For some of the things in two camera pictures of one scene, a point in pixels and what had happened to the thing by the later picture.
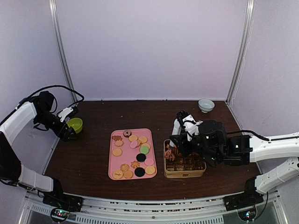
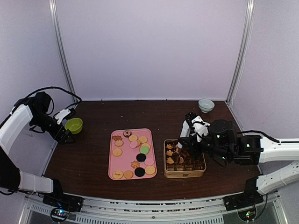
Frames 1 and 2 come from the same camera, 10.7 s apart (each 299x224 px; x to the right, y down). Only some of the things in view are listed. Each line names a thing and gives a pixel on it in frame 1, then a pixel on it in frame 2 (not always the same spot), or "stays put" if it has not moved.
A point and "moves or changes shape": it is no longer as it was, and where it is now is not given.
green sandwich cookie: (144, 150) stays put
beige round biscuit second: (143, 139) stays put
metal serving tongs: (176, 130) moves or changes shape
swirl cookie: (124, 167) -> (177, 159)
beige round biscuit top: (133, 138) stays put
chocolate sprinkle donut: (127, 133) stays put
